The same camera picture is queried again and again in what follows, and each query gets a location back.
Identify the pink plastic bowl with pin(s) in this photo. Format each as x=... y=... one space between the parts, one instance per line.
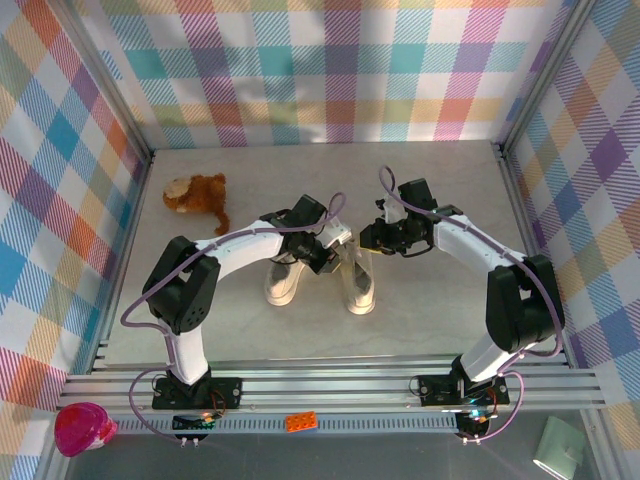
x=82 y=430

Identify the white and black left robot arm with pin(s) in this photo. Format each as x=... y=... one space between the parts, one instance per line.
x=240 y=245

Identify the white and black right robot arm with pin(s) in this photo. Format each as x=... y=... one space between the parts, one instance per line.
x=475 y=242

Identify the aluminium frame post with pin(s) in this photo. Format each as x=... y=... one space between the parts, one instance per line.
x=545 y=75
x=107 y=75

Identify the aluminium front rail beam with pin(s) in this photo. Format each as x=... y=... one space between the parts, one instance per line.
x=325 y=385

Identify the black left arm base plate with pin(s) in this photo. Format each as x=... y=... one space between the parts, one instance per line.
x=227 y=392

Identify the orange toy brick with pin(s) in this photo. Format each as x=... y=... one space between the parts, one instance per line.
x=302 y=421

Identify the aluminium table side rail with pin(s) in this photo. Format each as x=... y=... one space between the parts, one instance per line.
x=518 y=200
x=136 y=200

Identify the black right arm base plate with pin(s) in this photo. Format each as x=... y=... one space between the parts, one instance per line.
x=435 y=390

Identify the pale green box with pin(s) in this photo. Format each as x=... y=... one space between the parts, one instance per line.
x=560 y=447

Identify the white canvas sneaker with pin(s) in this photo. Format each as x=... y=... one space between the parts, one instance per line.
x=280 y=290
x=360 y=300

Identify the brown plush monkey toy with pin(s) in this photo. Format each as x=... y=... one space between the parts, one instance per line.
x=200 y=192

